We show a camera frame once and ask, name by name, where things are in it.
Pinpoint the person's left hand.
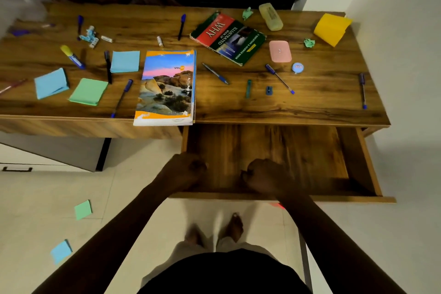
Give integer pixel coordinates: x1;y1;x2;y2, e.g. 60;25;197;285
157;153;209;198

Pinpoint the green sticky note pad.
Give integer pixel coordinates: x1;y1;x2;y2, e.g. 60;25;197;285
68;78;109;106

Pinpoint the person's left forearm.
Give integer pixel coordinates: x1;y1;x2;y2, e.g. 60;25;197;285
33;180;173;294

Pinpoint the person's right foot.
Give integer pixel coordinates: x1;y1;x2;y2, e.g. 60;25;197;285
220;213;244;243

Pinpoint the blue and white correction tape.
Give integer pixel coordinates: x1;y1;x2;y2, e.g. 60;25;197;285
80;26;100;49

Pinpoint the wooden desk drawer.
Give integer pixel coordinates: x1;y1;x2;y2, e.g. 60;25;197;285
170;124;397;204

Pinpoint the green sticky note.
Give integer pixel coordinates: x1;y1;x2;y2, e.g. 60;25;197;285
74;200;93;221

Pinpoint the yellow translucent pencil case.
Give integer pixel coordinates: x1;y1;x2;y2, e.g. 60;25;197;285
259;3;284;32

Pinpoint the person's right forearm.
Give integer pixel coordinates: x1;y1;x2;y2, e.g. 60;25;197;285
276;189;407;294

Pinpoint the blue sticky note pad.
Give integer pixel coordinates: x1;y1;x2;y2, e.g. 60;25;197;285
34;68;70;100
110;51;141;74

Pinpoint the pink pen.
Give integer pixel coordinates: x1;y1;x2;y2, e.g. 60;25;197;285
0;79;27;95

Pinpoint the person's left foot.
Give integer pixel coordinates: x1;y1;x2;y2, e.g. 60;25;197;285
184;224;207;246

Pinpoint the black shirt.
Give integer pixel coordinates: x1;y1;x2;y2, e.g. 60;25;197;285
138;248;312;294

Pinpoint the black metal desk leg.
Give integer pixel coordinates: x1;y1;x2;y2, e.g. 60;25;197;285
299;232;313;294
96;138;111;172

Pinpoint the person's right hand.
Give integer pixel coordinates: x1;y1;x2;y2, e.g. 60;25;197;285
240;158;302;201

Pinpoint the blue sticky note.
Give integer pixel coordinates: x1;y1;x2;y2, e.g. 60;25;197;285
51;239;73;265

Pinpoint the yellow curled paper sheet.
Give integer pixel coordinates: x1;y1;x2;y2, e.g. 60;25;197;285
314;13;353;48

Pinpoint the black marker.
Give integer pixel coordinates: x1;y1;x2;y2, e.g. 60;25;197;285
104;51;113;84

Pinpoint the yellow capped blue marker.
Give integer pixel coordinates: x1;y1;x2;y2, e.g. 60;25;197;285
60;45;86;70

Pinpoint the person's foot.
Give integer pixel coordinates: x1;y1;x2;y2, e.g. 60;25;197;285
184;224;207;246
220;213;244;243

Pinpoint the landscape cover travel book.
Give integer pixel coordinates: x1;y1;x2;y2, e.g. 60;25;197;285
133;50;197;127

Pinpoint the green and red illustrated book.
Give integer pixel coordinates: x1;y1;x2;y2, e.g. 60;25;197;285
190;12;267;66

